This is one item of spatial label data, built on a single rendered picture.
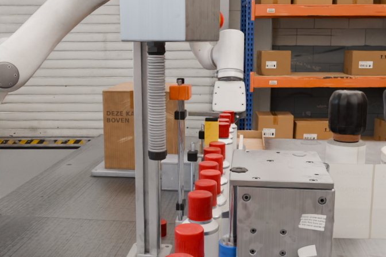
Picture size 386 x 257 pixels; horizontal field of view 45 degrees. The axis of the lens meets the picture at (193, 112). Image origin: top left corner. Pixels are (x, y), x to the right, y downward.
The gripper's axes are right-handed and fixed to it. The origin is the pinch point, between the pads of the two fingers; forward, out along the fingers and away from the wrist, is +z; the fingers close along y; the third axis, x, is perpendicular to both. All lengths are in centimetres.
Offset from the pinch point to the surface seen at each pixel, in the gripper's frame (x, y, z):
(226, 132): -29.6, 0.6, 5.2
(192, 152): -9.8, -9.7, 8.2
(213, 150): -55, 0, 13
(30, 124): 363, -244, -59
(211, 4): -66, -1, -12
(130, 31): -62, -16, -8
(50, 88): 352, -219, -99
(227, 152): -28.6, 1.1, 10.0
